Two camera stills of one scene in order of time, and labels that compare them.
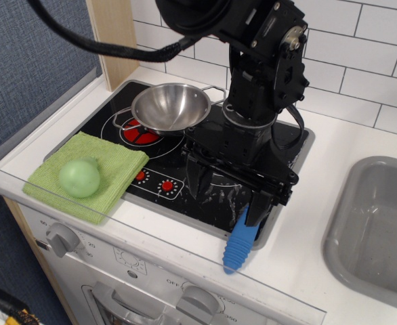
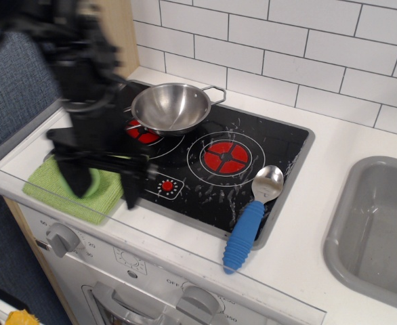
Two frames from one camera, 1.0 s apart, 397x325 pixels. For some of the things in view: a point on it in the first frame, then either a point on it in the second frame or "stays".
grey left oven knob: (62, 238) stays
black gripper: (244, 151) to (98, 137)
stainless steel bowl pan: (169, 109) stays
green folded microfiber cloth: (118, 168) stays
